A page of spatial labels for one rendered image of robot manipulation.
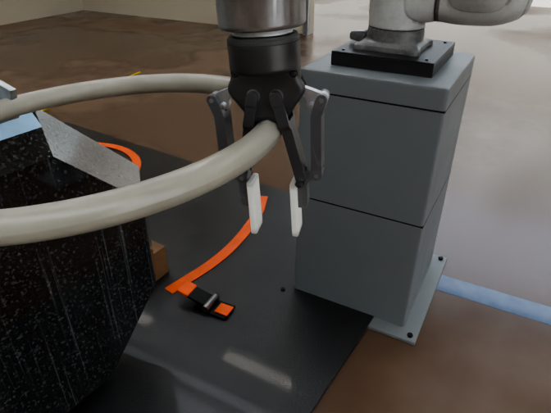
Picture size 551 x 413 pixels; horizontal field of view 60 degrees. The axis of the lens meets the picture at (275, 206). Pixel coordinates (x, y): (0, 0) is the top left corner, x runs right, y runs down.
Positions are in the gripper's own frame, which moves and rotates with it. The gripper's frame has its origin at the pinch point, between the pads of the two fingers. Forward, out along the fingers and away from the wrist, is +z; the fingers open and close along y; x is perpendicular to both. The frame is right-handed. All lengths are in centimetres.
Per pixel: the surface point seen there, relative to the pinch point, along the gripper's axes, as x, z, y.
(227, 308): -67, 77, 37
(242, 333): -58, 79, 29
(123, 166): -48, 17, 51
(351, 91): -77, 6, -3
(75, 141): -37, 7, 55
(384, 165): -74, 26, -12
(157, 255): -78, 65, 65
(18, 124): -27, -1, 59
